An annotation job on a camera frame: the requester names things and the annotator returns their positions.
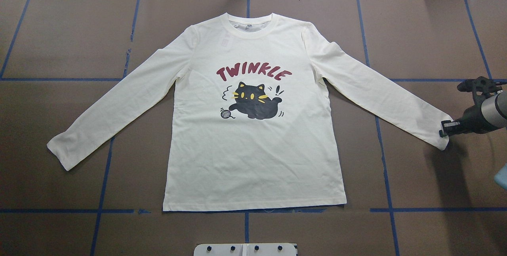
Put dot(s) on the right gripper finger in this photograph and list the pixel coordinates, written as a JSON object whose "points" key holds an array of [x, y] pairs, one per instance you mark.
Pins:
{"points": [[448, 123], [446, 131]]}

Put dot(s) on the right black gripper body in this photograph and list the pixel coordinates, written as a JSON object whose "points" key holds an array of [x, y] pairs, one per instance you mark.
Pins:
{"points": [[470, 119]]}

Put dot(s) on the cream long sleeve cat shirt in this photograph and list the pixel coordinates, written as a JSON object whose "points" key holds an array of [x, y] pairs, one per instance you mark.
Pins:
{"points": [[251, 125]]}

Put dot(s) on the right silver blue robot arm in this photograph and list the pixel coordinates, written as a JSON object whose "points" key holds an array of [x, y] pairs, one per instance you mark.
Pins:
{"points": [[488, 113]]}

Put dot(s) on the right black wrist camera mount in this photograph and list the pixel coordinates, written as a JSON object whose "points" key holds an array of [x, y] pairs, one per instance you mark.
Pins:
{"points": [[482, 88]]}

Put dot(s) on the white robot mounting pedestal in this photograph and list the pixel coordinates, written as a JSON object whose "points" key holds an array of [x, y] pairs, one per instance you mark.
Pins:
{"points": [[246, 249]]}

